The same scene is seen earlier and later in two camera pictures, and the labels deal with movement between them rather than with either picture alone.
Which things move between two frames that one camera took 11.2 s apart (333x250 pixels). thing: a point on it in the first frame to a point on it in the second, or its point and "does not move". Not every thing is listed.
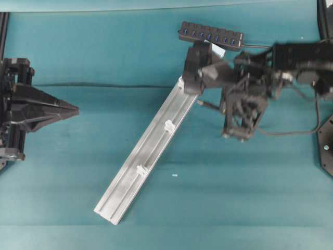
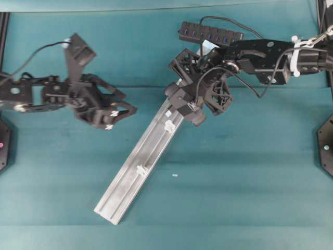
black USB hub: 225,38 does not move
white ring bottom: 140,170 does not move
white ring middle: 169,126 does not move
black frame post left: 3,25 does not move
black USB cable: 318,116 to 232,22
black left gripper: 24,107 to 97,103
